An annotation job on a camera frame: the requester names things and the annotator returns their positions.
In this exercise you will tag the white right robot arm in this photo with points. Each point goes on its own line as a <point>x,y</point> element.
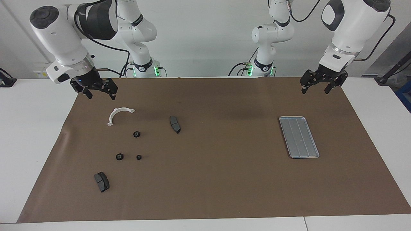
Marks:
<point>61,35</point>

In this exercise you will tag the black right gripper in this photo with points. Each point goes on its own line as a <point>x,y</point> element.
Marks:
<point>93,81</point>

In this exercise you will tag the large black bearing gear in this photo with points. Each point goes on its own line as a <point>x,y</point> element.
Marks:
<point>137,134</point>
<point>119,157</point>

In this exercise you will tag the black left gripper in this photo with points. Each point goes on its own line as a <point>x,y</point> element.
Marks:
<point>326,75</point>

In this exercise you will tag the dark grey brake pad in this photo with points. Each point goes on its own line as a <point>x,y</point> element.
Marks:
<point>175,124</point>
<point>101,182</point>

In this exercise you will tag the grey metal tray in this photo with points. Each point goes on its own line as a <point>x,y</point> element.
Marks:
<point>298,138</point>

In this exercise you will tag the white curved plastic bracket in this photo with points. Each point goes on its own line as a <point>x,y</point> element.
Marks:
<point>113,114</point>

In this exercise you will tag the black table clamp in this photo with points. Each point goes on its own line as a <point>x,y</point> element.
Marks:
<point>7,81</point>

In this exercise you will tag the blue box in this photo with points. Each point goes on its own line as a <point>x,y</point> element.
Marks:
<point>406,96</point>

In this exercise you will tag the black stand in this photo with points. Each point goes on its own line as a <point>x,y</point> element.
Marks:
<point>385,78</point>

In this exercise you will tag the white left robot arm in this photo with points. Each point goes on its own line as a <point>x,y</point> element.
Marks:
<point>353,25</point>

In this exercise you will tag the brown table mat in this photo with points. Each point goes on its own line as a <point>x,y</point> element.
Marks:
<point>224,179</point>

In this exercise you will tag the grey slanted panel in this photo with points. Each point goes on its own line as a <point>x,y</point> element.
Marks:
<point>398,48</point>

